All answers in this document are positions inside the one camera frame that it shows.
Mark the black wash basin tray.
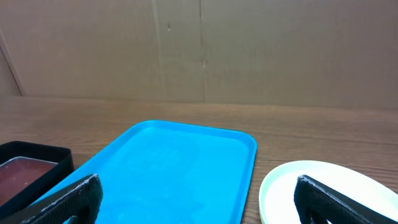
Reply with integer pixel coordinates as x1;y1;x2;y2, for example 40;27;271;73
1;141;74;219

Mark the light blue plate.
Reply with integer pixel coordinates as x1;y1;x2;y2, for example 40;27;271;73
259;161;397;224

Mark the teal plastic tray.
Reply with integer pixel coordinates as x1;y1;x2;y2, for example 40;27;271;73
30;119;258;224

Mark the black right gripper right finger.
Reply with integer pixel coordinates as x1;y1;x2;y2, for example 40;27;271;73
294;175;397;224

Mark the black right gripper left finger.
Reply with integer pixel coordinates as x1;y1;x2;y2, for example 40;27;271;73
1;174;103;224

